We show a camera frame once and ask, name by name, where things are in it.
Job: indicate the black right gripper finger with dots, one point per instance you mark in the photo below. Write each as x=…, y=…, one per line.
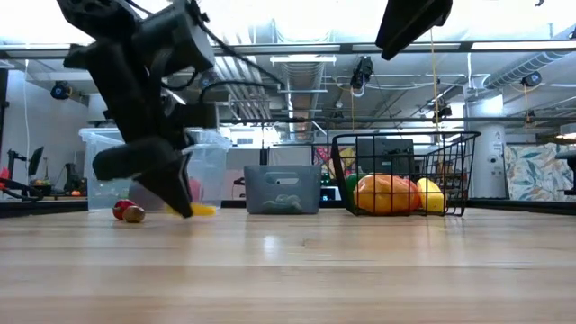
x=409, y=22

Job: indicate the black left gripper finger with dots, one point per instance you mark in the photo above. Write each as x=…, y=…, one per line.
x=130, y=159
x=173, y=184

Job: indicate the small yellow chili pepper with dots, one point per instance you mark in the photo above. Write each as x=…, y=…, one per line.
x=204, y=209

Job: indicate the white garlic bulb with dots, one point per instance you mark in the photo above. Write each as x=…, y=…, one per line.
x=283, y=203

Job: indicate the large green bell pepper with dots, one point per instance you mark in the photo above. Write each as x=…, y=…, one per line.
x=352, y=182

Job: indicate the orange yellow bell pepper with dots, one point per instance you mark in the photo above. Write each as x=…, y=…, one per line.
x=384, y=194

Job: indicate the long yellow squash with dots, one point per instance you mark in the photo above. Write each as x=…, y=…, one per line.
x=431, y=195

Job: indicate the black background robot arm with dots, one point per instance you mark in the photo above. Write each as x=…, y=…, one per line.
x=71, y=175
x=17, y=156

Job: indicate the clear plastic bin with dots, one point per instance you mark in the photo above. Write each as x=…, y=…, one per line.
x=211, y=171

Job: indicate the small red bell pepper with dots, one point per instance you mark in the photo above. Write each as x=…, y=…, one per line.
x=120, y=208

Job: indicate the black ceiling-hung device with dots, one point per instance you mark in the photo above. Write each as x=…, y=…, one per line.
x=362, y=72

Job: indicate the black tilted monitor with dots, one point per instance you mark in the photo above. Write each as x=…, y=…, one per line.
x=36, y=159

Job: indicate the overhead rig light bar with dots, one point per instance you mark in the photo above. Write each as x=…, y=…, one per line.
x=315, y=48

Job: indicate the white ceiling lamp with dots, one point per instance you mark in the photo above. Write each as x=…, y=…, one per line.
x=302, y=59

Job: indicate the black background crossbar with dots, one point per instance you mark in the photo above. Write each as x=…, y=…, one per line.
x=270, y=120

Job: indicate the grey plastic basket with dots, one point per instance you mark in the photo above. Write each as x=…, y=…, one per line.
x=306, y=180

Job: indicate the dark grey monitor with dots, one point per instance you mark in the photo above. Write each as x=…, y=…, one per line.
x=382, y=153

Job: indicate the white round column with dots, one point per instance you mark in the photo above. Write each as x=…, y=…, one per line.
x=490, y=171

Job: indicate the round black ceiling camera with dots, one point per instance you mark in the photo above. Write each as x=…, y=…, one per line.
x=208, y=82
x=532, y=79
x=60, y=90

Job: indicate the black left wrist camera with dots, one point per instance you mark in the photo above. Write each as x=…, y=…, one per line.
x=180, y=40

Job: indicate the black table frame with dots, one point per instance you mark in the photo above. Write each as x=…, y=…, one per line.
x=45, y=207

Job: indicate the silver ceiling duct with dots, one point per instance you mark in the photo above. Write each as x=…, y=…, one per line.
x=301, y=76

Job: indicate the silver spiral duct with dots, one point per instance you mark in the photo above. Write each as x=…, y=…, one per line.
x=522, y=67

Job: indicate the pink yellow wall picture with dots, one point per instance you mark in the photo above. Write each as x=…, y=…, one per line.
x=321, y=155

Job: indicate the leaf pattern wall picture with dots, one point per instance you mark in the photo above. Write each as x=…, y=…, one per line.
x=535, y=168

